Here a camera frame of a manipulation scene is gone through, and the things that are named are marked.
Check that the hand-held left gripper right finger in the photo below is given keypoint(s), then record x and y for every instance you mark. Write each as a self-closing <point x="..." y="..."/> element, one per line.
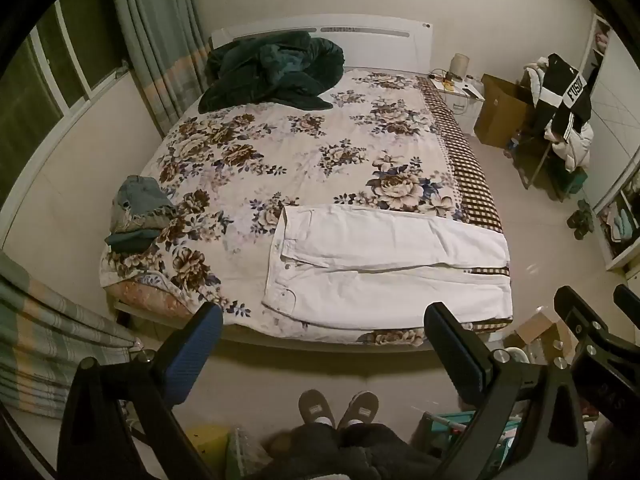
<point x="450" y="355"/>

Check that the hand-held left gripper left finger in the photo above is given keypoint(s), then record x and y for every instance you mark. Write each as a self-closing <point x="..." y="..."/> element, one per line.
<point x="196" y="355"/>

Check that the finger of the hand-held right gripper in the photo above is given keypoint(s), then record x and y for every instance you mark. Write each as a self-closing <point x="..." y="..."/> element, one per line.
<point x="631" y="302"/>
<point x="575" y="310"/>

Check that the white pants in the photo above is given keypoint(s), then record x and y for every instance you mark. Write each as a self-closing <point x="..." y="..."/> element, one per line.
<point x="375" y="290"/>

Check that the person's right forearm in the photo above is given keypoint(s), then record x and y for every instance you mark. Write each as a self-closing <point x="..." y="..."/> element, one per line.
<point x="615" y="452"/>

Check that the small cardboard box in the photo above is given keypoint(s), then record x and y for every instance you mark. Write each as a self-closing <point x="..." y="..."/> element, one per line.
<point x="537" y="332"/>

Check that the white trash bin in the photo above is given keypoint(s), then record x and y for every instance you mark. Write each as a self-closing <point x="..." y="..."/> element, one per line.
<point x="515" y="353"/>

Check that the green and white rack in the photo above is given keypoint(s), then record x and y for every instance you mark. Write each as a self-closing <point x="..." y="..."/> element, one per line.
<point x="450" y="422"/>

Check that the pink floral bed sheet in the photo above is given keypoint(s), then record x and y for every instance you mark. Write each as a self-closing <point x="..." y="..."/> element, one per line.
<point x="150" y="297"/>

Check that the dark slipper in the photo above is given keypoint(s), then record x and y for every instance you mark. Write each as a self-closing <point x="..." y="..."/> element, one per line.
<point x="575" y="221"/>
<point x="586" y="232"/>

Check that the teal garment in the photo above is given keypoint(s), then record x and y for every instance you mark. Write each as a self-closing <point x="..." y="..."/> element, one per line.
<point x="625" y="224"/>

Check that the yellow bag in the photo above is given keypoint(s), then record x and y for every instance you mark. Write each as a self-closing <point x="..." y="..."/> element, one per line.
<point x="207" y="442"/>

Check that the person's right grey slipper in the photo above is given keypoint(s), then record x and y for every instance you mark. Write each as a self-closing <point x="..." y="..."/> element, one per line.
<point x="359" y="409"/>

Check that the person's grey slipper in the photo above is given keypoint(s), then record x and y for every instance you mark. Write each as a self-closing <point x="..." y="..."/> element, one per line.
<point x="359" y="409"/>
<point x="316" y="407"/>

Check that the clear plastic packet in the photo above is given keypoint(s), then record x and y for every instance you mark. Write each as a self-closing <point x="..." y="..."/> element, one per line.
<point x="247" y="455"/>

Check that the green stool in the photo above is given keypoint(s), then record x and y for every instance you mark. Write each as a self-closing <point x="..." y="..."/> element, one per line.
<point x="575" y="181"/>

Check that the person's left grey slipper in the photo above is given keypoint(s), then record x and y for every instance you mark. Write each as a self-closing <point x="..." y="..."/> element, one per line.
<point x="316" y="407"/>

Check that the folded dark green garment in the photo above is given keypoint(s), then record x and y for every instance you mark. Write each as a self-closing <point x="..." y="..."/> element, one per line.
<point x="131" y="241"/>

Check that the person's dark fleece trousers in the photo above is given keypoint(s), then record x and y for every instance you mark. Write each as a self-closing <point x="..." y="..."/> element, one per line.
<point x="345" y="455"/>

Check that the green striped curtain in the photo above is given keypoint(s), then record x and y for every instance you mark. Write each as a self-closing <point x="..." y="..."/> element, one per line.
<point x="150" y="35"/>
<point x="50" y="335"/>

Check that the wooden chair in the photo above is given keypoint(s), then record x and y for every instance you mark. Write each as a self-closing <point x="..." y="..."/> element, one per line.
<point x="542" y="160"/>

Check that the white puffy jacket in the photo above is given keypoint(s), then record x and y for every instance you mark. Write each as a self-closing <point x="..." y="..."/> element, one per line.
<point x="576" y="151"/>

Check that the folded blue jeans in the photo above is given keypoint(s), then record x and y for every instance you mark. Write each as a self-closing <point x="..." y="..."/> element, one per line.
<point x="142" y="200"/>

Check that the blue bottle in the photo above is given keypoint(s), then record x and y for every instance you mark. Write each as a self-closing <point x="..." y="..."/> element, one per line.
<point x="512" y="144"/>

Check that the white wardrobe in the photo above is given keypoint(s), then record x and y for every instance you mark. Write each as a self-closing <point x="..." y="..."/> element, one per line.
<point x="617" y="110"/>

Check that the large cardboard box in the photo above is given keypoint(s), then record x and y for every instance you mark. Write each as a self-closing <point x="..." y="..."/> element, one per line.
<point x="500" y="110"/>

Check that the floral printed blanket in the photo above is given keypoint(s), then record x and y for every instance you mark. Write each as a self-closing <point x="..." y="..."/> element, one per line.
<point x="300" y="160"/>

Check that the black and white jacket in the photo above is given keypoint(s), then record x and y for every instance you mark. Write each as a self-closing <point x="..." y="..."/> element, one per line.
<point x="565" y="85"/>

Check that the white nightstand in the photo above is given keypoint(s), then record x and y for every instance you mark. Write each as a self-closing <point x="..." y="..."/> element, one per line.
<point x="465" y="110"/>

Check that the white table lamp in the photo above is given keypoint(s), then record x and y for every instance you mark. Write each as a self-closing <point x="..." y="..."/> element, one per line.
<point x="460" y="66"/>

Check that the dark green duvet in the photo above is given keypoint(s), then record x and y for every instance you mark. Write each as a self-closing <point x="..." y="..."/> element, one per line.
<point x="270" y="70"/>

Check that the bed with floral cover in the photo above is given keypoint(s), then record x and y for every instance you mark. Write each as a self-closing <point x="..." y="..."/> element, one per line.
<point x="380" y="45"/>

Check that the window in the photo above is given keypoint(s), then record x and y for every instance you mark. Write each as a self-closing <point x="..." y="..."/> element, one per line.
<point x="50" y="70"/>

